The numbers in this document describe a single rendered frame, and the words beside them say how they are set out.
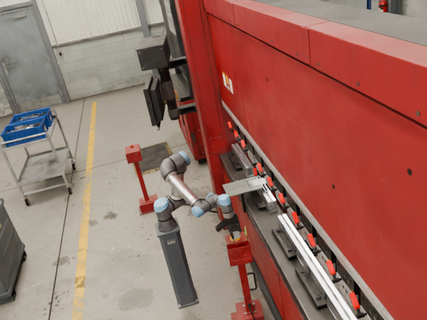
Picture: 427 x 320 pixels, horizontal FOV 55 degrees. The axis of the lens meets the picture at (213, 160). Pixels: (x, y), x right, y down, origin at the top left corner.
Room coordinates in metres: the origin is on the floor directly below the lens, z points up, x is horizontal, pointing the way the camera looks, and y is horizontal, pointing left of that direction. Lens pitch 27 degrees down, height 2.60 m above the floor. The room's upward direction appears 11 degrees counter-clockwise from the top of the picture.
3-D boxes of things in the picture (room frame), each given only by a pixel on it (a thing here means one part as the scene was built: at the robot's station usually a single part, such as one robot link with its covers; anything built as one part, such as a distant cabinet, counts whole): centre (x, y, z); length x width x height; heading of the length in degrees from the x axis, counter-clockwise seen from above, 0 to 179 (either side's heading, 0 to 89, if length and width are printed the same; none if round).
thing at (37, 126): (5.07, 2.30, 0.92); 0.50 x 0.36 x 0.18; 99
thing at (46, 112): (5.49, 2.35, 0.92); 0.50 x 0.36 x 0.18; 99
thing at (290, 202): (1.87, -0.41, 1.26); 0.15 x 0.09 x 0.17; 7
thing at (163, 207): (2.62, 0.44, 0.94); 0.13 x 0.12 x 0.14; 127
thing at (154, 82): (3.78, 0.43, 1.42); 0.45 x 0.12 x 0.36; 178
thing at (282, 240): (2.03, -0.34, 0.89); 0.30 x 0.05 x 0.03; 7
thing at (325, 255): (1.47, -0.46, 1.26); 0.15 x 0.09 x 0.17; 7
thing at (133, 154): (4.15, 0.86, 0.41); 0.25 x 0.20 x 0.83; 97
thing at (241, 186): (2.62, -0.17, 1.00); 0.26 x 0.18 x 0.01; 97
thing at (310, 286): (1.63, -0.39, 0.89); 0.30 x 0.05 x 0.03; 7
